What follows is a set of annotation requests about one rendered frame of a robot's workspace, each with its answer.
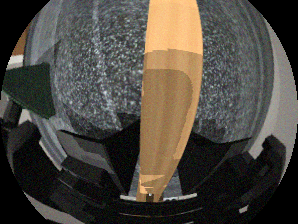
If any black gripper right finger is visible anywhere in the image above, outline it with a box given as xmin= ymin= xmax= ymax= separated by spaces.
xmin=177 ymin=131 xmax=254 ymax=196

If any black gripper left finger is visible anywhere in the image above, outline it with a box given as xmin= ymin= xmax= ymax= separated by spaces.
xmin=56 ymin=119 xmax=141 ymax=196

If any wooden post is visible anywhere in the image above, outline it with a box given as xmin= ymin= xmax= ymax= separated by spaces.
xmin=136 ymin=177 xmax=164 ymax=202

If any light wooden board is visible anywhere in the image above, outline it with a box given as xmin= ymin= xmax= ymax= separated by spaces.
xmin=140 ymin=0 xmax=204 ymax=196

